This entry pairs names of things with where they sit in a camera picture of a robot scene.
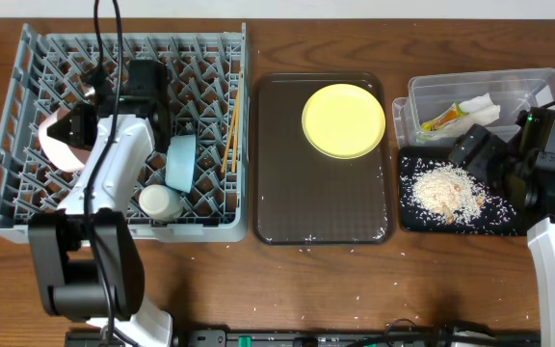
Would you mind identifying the yellow round plate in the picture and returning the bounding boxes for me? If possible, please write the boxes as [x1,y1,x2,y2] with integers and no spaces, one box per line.
[302,83,386,160]

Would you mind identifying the dark brown serving tray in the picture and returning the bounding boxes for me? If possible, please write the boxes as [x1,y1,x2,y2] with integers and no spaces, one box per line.
[251,71,396,246]

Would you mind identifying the rice and nut shells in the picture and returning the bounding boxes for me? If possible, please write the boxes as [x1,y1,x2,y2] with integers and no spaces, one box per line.
[400,156,519,227]

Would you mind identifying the white paper napkin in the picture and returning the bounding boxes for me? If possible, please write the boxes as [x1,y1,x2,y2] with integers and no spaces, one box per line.
[439,93,501,133]

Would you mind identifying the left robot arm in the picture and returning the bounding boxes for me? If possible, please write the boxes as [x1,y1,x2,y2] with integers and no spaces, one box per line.
[28,60,173,346]

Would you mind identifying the white pink bowl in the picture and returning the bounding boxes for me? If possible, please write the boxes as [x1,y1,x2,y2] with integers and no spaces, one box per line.
[39,108,90,173]

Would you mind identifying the clear plastic waste bin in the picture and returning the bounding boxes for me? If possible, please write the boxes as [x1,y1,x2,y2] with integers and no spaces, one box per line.
[392,67,555,147]

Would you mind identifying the black rectangular tray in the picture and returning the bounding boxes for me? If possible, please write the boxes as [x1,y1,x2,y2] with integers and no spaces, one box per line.
[396,146,534,237]

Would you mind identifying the wooden chopstick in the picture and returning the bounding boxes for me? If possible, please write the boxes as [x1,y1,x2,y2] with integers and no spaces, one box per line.
[230,71,244,174]
[221,71,242,174]

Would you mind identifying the grey plastic dishwasher rack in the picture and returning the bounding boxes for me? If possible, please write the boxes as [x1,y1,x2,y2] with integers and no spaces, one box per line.
[0,26,250,244]

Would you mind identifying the light blue bowl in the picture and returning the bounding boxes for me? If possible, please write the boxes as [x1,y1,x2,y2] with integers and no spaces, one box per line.
[165,135,197,193]

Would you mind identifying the green orange snack wrapper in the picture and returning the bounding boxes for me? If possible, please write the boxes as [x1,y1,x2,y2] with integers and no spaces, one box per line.
[421,102,467,131]

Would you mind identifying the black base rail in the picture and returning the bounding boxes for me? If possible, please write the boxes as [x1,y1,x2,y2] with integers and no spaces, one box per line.
[64,319,542,347]

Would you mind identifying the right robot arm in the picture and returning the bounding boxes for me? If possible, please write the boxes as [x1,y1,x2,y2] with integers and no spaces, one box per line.
[448,107,555,346]

